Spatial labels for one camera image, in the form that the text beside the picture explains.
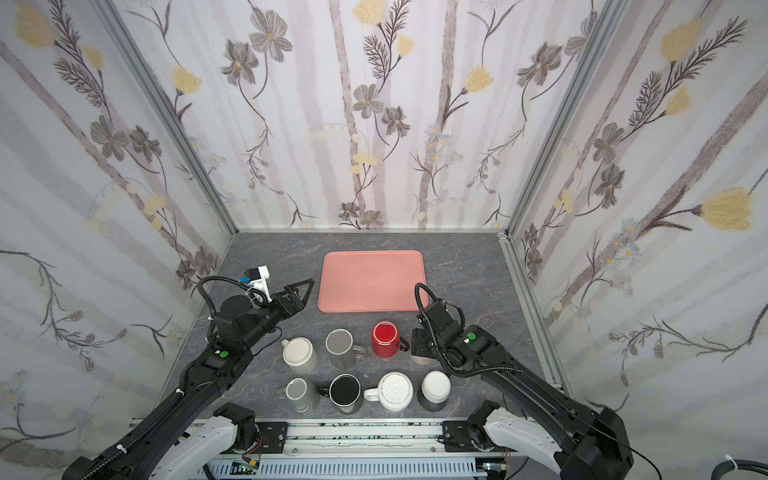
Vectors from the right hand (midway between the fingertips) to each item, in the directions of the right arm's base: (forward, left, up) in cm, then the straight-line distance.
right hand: (414, 337), depth 79 cm
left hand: (+10, +30, +12) cm, 33 cm away
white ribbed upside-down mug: (-13, +5, -4) cm, 15 cm away
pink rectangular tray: (+28, +14, -17) cm, 36 cm away
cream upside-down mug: (-4, +31, -6) cm, 32 cm away
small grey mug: (-15, +28, -3) cm, 32 cm away
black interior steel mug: (-13, +18, -4) cm, 23 cm away
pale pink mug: (-2, -3, -13) cm, 14 cm away
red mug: (0, +7, -5) cm, 9 cm away
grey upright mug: (-3, +19, -3) cm, 20 cm away
